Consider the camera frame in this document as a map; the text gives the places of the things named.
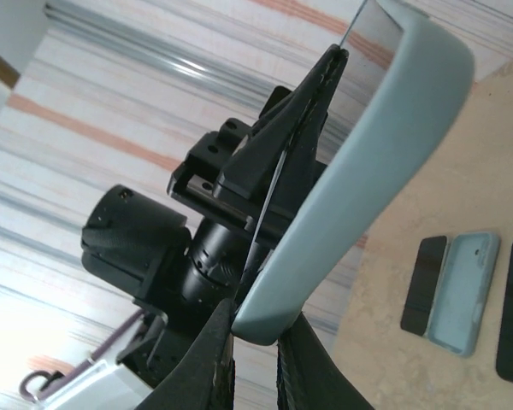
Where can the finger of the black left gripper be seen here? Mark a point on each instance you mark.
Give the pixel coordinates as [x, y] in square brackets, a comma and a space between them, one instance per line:
[265, 154]
[303, 171]

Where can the light blue phone case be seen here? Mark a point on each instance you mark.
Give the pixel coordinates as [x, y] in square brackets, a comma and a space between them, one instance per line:
[461, 294]
[367, 179]

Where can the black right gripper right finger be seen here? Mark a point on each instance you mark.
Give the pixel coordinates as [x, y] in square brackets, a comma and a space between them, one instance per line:
[308, 376]

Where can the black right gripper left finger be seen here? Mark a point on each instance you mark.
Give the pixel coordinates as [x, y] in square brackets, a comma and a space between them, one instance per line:
[214, 363]

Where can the black smartphone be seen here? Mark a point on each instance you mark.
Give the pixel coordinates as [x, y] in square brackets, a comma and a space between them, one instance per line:
[265, 200]
[423, 286]

